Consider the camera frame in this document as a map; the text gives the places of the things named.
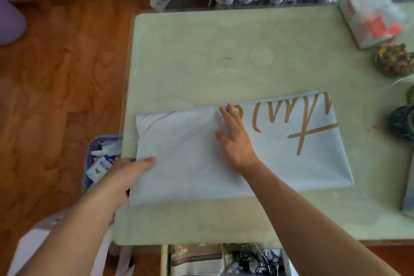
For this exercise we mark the person's left hand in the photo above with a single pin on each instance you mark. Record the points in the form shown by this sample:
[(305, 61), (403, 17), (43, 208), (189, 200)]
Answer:
[(119, 182)]

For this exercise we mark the person's right hand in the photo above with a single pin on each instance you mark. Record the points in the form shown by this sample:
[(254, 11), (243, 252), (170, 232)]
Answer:
[(239, 149)]

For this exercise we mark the plain white tablecloth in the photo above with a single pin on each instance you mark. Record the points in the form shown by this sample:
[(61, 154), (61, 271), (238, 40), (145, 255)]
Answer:
[(181, 156)]

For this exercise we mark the wooden drawer white front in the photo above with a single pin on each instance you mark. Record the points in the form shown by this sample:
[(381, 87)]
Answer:
[(165, 263)]

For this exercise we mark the beige floral tablecloth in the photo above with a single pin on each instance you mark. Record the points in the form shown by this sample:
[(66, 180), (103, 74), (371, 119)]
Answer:
[(197, 263)]

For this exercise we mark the white blue tissue pack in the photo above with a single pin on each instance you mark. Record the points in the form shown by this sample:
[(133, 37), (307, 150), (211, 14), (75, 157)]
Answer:
[(409, 188)]

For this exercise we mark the red lid glass jar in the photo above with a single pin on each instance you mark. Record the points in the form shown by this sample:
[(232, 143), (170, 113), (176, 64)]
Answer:
[(394, 60)]

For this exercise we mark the white red tissue pack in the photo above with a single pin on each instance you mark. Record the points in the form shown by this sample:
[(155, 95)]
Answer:
[(368, 17)]

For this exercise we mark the person's left forearm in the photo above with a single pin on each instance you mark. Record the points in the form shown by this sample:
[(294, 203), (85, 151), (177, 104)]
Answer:
[(71, 240)]

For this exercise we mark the person's right forearm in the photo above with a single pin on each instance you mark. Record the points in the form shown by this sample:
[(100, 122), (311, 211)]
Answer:
[(310, 227)]

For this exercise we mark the small bin with lavender bag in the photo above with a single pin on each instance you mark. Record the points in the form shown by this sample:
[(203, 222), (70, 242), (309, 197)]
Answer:
[(100, 162)]

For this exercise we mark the cream marble table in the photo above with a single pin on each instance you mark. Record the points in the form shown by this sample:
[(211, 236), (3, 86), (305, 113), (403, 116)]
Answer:
[(226, 52)]

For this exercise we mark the pink plastic stool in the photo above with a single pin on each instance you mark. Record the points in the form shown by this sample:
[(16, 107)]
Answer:
[(29, 246)]

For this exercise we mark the dark patterned canister lid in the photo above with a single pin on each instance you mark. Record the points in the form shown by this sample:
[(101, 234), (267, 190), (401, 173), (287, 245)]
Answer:
[(402, 123)]

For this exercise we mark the purple cylindrical stool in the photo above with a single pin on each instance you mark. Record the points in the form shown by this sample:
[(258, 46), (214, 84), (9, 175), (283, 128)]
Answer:
[(11, 22)]

